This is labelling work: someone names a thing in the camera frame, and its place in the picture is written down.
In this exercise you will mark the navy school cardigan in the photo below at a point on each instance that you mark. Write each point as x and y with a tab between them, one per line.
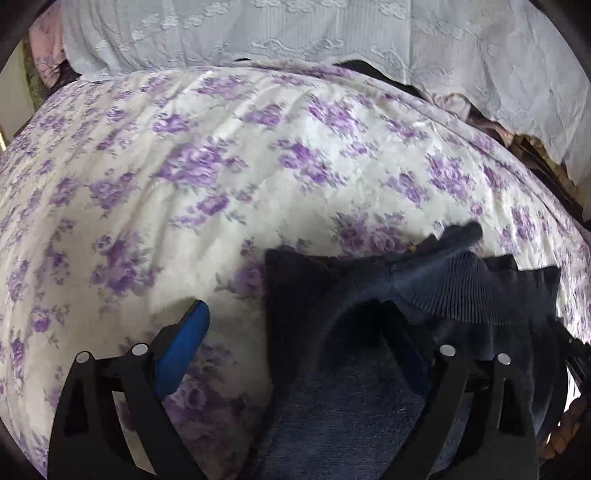
350	343

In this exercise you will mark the pink floral fabric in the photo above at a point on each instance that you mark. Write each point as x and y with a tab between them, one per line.
48	49

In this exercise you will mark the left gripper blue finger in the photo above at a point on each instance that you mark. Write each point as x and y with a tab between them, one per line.
176	345

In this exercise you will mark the person's right hand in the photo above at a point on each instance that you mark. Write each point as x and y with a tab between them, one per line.
571	422

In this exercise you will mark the stacked bedding under cover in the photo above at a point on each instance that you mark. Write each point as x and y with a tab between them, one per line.
527	149

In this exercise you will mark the purple floral bed quilt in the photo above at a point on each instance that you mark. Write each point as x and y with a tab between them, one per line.
124	200

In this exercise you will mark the white lace cover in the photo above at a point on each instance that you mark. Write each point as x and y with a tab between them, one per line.
505	57

